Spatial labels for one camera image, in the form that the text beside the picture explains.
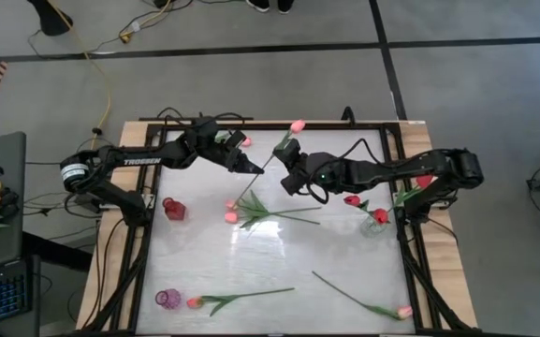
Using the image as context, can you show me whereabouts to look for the black aluminium table frame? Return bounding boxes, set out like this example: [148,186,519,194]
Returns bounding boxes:
[76,117,482,337]

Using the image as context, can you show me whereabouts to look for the clear cut glass vase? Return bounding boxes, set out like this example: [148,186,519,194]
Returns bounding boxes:
[359,213,387,239]

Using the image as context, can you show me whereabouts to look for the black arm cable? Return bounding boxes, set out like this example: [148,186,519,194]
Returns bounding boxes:
[304,137,392,206]
[155,106,248,130]

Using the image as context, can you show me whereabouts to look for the red ribbed glass vase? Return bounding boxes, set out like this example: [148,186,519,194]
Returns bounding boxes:
[161,196,188,222]

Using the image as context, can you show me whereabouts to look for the red artificial tulip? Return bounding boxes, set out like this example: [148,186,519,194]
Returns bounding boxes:
[370,208,390,230]
[343,194,374,226]
[381,174,435,226]

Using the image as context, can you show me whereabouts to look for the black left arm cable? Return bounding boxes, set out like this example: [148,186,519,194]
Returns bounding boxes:
[155,106,248,130]

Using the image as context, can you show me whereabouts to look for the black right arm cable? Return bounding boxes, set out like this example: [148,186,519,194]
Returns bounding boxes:
[304,137,392,206]

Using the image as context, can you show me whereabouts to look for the long green foreground stem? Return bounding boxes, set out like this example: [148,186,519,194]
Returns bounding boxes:
[185,286,296,318]

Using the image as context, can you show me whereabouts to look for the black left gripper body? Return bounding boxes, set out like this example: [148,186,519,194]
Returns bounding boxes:
[205,139,246,172]

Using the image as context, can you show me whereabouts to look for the black stand base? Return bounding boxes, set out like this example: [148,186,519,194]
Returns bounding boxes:
[25,0,75,37]

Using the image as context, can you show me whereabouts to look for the yellow cable with plug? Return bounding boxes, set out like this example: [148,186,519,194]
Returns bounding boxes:
[118,0,173,45]

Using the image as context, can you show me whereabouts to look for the purple ribbed glass vase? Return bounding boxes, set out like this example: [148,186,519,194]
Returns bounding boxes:
[154,287,182,311]

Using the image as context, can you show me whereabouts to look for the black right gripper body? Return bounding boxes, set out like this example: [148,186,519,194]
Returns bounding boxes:
[289,150,329,184]

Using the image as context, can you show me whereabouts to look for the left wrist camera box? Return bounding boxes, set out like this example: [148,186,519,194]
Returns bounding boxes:
[225,129,248,150]

